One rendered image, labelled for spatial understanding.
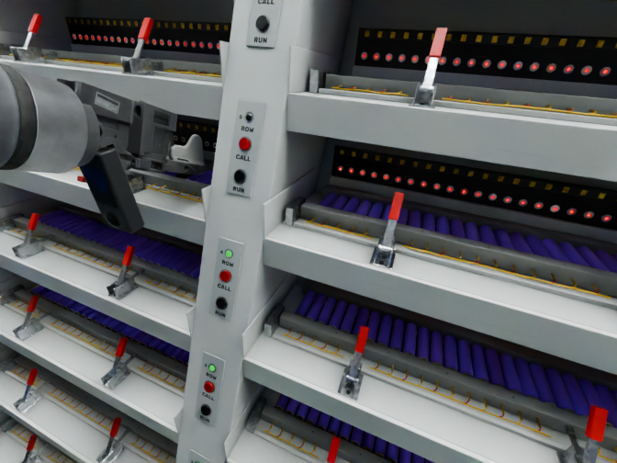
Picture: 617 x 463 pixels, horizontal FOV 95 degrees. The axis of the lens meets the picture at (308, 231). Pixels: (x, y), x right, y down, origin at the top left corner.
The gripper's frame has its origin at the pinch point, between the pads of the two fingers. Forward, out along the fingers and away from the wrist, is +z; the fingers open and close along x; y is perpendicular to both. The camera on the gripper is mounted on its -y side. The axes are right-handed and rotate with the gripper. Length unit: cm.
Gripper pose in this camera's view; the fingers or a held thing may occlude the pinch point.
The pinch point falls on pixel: (194, 169)
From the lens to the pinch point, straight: 53.6
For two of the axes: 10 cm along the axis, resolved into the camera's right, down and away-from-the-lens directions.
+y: 2.0, -9.6, -1.8
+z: 3.2, -1.1, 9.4
